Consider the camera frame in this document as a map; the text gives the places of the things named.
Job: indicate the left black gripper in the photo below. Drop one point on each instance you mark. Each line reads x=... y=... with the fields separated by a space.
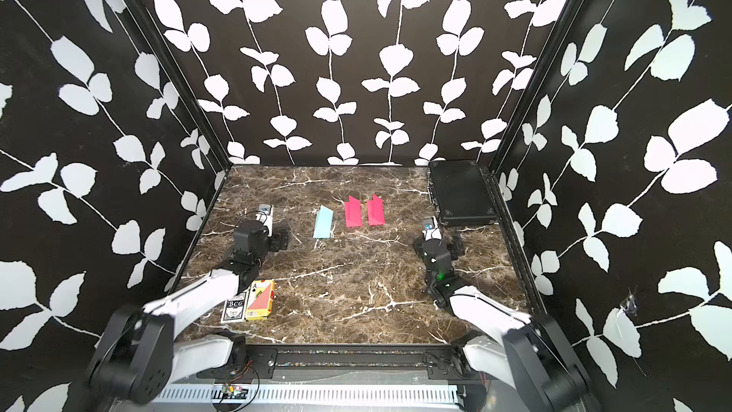
x=275 y=243

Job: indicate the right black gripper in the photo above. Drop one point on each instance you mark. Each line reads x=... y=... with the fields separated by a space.
x=422 y=248

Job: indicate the pink square paper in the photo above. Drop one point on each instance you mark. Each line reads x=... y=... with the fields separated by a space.
x=352 y=212
x=375 y=211

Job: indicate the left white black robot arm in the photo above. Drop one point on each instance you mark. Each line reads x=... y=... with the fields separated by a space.
x=139 y=353

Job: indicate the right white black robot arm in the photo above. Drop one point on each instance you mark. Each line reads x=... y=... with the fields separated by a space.
x=529 y=353

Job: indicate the black carrying case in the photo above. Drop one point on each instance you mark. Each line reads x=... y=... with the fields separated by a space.
x=460 y=194

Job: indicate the yellow red card box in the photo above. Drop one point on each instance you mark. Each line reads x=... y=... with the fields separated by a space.
x=260 y=300

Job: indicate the black white card deck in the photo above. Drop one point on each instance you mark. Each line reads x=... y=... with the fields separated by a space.
x=235 y=309

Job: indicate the small circuit board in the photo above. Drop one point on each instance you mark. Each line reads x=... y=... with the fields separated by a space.
x=229 y=393

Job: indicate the white perforated strip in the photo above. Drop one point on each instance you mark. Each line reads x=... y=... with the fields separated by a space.
x=329 y=395

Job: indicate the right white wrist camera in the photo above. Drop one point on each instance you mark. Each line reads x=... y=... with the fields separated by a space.
x=431 y=229

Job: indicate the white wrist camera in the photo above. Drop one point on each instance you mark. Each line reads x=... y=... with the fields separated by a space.
x=431 y=229
x=265 y=215

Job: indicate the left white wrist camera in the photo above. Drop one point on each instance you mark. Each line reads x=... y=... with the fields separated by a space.
x=265 y=215

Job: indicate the black front mounting rail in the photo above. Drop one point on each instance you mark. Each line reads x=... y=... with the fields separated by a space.
x=441 y=362

